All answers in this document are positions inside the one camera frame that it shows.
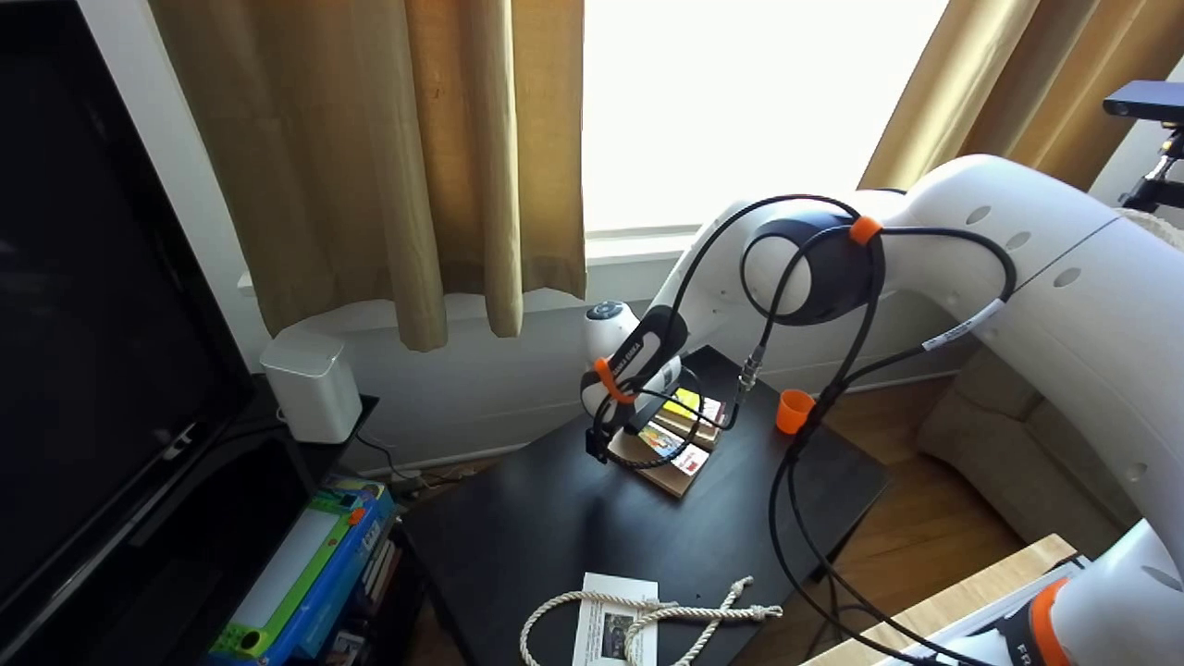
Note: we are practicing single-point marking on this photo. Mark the white cube speaker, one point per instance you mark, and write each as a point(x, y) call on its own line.
point(311, 391)

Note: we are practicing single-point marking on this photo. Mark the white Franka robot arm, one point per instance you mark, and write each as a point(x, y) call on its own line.
point(1075, 271)

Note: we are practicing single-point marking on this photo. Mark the orange plastic cup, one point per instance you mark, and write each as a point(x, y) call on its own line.
point(799, 412)

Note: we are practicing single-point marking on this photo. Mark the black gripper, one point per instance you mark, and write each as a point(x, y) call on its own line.
point(653, 346)

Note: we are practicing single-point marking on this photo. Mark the beige armchair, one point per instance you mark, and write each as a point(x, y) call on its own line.
point(1000, 458)

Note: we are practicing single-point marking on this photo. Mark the black television stand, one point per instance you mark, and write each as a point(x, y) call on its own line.
point(198, 542)

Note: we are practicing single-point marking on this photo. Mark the black flat screen television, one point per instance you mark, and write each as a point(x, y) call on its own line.
point(98, 310)

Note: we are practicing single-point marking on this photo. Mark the white flat booklet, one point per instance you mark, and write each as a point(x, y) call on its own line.
point(604, 631)

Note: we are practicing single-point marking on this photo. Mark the light wooden board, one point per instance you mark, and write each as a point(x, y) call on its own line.
point(950, 606)

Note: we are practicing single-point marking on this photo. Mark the tan window curtain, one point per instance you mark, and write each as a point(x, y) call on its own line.
point(373, 161)
point(1048, 76)

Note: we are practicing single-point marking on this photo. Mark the blue game box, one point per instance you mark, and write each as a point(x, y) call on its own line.
point(352, 562)

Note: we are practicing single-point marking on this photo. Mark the bright window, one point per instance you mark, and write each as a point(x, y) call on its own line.
point(726, 114)

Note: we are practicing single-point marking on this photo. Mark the small white box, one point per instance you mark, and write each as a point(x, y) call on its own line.
point(670, 478)

